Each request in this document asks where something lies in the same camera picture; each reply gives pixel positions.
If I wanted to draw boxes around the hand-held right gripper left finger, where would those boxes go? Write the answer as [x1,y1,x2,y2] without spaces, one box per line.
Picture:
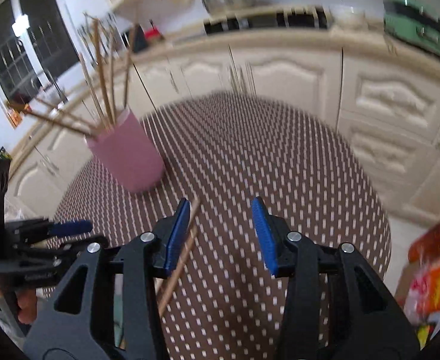
[23,197,192,360]

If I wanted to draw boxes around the brown polka dot tablecloth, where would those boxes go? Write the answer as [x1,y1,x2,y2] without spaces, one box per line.
[42,90,392,360]

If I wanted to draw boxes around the person's left hand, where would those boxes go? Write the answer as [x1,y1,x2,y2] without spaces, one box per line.
[16,290,37,325]

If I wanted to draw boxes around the kitchen window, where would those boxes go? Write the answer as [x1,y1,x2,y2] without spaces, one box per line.
[0,0,80,102]

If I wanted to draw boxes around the single wooden chopstick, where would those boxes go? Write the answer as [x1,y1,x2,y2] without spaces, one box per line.
[156,197,202,317]

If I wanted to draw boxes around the amber plastic bottle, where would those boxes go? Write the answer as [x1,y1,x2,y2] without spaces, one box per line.
[407,222,440,263]

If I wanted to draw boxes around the green electric multicooker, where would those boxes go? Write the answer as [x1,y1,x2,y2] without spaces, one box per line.
[383,0,440,59]

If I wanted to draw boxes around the large white bowl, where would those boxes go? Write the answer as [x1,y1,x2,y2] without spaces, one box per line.
[328,4,367,27]

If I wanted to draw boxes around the pink cup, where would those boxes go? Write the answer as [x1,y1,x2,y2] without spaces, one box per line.
[86,107,165,194]

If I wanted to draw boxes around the black electric kettle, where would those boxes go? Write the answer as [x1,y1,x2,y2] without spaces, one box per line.
[130,24,149,54]

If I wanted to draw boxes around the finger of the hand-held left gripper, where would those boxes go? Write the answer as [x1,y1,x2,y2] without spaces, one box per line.
[5,217,94,246]
[13,235,109,261]

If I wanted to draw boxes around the cream base cabinets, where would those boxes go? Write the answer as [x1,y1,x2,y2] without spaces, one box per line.
[8,34,440,229]

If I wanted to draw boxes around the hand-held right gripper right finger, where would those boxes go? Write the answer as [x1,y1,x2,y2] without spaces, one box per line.
[251,196,420,360]

